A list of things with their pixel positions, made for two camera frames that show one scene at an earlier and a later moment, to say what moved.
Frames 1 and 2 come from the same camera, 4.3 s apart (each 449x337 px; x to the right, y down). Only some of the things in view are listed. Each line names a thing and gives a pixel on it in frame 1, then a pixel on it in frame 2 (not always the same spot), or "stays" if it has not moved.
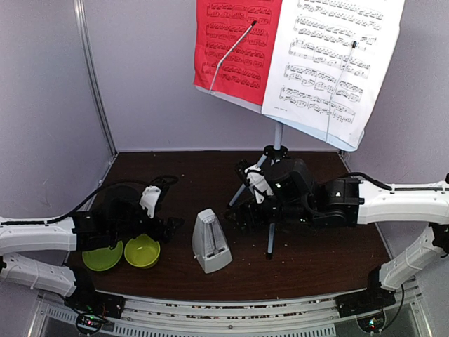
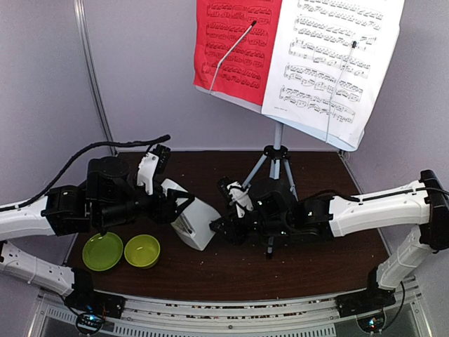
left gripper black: x=168 y=232 -> x=160 y=215
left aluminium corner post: x=88 y=57 stays
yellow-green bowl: x=142 y=251 stays
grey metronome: x=209 y=242 -> x=192 y=222
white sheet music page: x=329 y=62 stays
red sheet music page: x=235 y=45 stays
